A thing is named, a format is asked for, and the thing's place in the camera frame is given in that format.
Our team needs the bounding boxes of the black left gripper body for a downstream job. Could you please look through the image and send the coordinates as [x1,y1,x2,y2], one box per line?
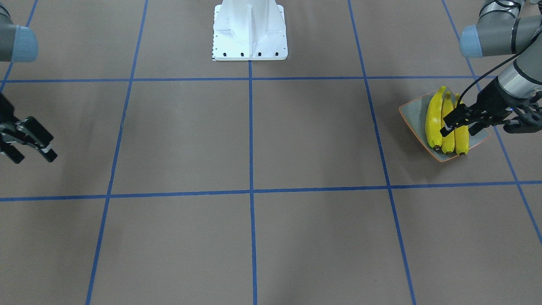
[449,79,542,134]

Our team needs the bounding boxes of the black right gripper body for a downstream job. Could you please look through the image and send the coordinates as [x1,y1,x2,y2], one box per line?
[0,93,54,149]

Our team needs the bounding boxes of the yellow banana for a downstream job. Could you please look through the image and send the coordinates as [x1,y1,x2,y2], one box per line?
[453,93,470,156]
[441,91,455,155]
[425,86,447,150]

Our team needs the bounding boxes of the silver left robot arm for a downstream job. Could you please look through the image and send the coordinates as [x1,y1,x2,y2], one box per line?
[440,0,542,136]

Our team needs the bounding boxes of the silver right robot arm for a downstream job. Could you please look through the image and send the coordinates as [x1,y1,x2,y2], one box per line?
[0,5,58,164]

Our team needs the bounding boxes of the grey square plate orange rim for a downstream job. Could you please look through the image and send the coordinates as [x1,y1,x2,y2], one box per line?
[399,88,490,162]

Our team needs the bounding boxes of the white camera mast pedestal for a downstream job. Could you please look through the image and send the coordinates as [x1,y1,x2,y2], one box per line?
[212,0,288,61]

